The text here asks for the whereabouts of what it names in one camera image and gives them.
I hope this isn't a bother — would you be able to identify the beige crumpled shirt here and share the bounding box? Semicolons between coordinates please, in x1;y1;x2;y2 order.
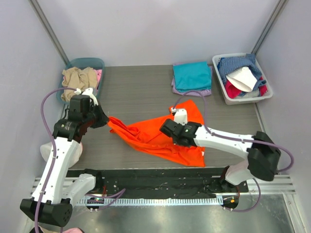
62;67;97;92

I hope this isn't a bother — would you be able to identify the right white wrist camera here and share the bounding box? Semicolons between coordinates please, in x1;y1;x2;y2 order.
171;107;188;125

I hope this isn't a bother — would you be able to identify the white mesh bag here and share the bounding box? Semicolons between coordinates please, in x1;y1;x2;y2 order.
40;142;83;168

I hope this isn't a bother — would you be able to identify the orange t shirt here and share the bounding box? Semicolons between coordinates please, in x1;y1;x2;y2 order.
108;113;206;167

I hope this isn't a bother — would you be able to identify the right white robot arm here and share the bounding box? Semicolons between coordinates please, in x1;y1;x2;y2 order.
160;119;281;192

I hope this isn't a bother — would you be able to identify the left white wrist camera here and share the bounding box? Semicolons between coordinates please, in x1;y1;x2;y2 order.
74;87;99;106

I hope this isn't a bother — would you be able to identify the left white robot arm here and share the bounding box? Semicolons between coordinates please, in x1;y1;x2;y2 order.
20;93;109;227

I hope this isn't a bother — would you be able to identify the pink garment in basket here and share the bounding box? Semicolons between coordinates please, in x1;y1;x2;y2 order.
95;69;103;90

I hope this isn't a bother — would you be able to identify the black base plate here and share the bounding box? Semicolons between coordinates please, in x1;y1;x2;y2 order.
67;167;248;200

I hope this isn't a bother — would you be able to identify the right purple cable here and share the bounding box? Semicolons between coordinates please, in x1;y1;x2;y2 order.
173;90;295;212

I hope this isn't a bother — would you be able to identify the white garment in basket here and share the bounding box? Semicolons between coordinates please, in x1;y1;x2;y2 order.
226;67;258;92

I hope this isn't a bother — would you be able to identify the red garment in basket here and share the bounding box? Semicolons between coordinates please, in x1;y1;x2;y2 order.
225;80;268;99

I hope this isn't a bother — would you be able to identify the white slotted cable duct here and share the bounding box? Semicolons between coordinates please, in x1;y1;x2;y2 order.
76;196;223;206

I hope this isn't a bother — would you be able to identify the pink cloth at bottom edge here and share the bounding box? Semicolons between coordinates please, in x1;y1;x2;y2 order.
29;225;85;233

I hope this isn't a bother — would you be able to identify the purple cable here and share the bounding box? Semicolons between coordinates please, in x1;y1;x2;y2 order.
34;87;126;233
173;90;295;212

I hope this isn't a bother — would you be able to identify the white plastic basket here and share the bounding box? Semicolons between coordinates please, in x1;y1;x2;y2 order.
212;53;273;105

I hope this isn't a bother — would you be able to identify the blue checkered garment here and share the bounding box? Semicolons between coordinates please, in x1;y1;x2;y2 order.
218;53;266;91

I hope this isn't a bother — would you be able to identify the teal plastic basket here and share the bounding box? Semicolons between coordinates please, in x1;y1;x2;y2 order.
59;58;105;97

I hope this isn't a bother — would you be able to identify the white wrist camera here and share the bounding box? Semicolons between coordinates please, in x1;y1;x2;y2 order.
74;87;99;106
171;107;188;125

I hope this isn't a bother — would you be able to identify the folded teal t shirt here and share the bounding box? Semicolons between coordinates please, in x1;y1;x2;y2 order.
173;61;212;93

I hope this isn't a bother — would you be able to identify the folded lavender t shirt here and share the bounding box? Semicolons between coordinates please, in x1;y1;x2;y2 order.
171;64;213;97

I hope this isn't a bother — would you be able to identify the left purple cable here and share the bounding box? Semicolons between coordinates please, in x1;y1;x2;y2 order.
34;87;126;233

